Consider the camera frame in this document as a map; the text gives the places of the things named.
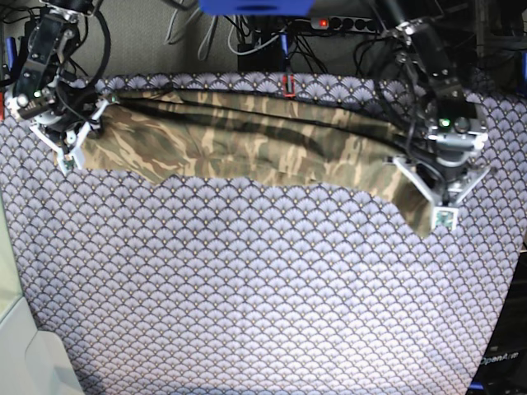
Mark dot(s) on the red and black clamp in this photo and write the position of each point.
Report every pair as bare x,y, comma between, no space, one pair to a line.
289,87

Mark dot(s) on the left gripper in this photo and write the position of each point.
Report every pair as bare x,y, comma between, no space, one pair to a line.
438,173

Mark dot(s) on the white plastic bin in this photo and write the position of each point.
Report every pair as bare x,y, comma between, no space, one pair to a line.
32,361

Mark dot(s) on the camouflage T-shirt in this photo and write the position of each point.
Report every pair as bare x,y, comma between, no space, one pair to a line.
273,141

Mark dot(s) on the blue plastic mount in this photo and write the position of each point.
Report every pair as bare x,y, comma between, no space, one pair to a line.
256,7

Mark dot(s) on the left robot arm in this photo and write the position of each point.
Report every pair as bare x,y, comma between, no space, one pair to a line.
432,78

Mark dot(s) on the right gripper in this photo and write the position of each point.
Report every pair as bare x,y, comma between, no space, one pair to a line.
75,108

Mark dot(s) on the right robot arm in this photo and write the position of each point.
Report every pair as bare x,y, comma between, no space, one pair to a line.
40,92

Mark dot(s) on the black power strip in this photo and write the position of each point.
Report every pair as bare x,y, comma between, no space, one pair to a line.
350,24

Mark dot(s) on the purple fan-pattern table cloth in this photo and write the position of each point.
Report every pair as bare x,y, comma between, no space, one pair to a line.
207,285

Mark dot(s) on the black OpenArm box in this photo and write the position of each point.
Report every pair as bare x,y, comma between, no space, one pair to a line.
502,369

